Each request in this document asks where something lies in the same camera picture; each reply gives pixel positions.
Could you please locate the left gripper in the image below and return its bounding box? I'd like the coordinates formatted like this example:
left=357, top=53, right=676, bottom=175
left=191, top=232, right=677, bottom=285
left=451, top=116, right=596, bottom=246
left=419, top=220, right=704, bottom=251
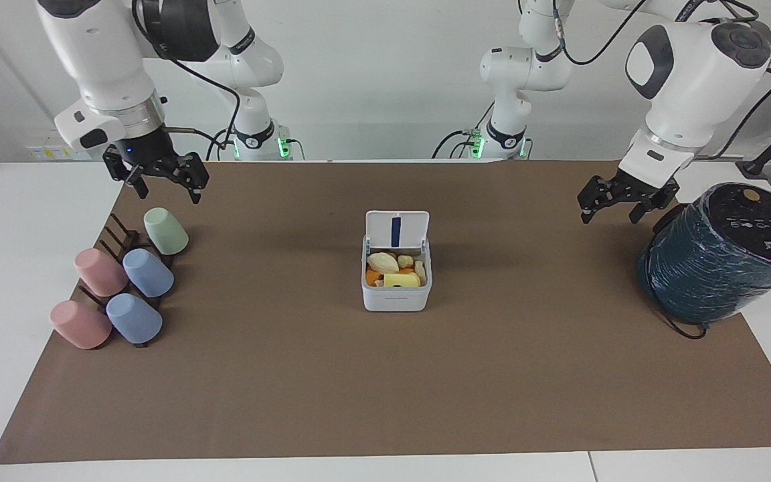
left=576, top=167, right=681, bottom=226

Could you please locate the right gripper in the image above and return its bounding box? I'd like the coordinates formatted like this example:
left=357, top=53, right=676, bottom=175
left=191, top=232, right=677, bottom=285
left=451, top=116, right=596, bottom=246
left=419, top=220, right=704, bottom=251
left=102, top=127, right=211, bottom=206

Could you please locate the dark teal trash bin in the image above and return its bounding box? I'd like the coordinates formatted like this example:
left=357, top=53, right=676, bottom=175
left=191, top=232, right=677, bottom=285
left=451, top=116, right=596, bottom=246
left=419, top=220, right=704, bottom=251
left=636, top=181, right=771, bottom=326

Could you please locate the green cup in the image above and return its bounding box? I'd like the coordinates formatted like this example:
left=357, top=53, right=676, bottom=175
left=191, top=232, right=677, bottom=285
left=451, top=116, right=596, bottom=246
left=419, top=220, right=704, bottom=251
left=143, top=207, right=190, bottom=256

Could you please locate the dark wooden cup rack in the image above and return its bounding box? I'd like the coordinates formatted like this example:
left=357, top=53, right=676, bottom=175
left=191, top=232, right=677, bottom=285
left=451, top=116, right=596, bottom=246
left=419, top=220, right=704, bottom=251
left=76, top=212, right=177, bottom=349

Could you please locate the blue cup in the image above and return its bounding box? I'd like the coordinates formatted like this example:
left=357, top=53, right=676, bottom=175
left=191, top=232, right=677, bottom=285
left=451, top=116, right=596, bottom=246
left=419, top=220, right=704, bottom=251
left=105, top=293, right=163, bottom=345
left=122, top=248, right=175, bottom=299

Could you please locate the pink cup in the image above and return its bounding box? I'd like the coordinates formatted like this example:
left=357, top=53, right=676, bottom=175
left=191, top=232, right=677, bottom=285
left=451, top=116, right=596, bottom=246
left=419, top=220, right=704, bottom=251
left=50, top=300, right=114, bottom=351
left=74, top=248, right=130, bottom=298

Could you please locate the small white lidded box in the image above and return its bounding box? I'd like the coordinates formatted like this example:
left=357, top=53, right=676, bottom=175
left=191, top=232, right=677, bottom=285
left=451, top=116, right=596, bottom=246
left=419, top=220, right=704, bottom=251
left=360, top=210, right=434, bottom=313

